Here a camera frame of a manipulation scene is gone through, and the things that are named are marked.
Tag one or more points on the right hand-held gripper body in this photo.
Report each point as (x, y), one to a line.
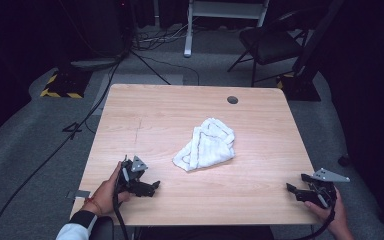
(325, 191)

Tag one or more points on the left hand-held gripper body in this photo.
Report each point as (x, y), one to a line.
(130, 176)

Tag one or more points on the white towel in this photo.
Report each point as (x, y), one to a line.
(210, 146)

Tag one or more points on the person's right hand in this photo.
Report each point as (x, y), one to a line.
(336, 216)

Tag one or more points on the person's left hand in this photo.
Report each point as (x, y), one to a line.
(105, 198)

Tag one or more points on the small black floor object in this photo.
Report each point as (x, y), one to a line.
(344, 160)

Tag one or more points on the grey tape piece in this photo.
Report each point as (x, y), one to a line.
(80, 194)

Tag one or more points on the person's dark lap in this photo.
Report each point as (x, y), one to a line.
(196, 234)

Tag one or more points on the black folding chair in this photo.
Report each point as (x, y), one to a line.
(270, 46)

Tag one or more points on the black computer tower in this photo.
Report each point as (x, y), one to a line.
(106, 30)

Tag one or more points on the black slanted stand pole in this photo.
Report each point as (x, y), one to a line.
(316, 36)

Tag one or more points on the yellow black striped base plate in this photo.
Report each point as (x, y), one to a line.
(300, 90)
(65, 85)

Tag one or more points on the white desk frame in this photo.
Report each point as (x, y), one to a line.
(188, 33)

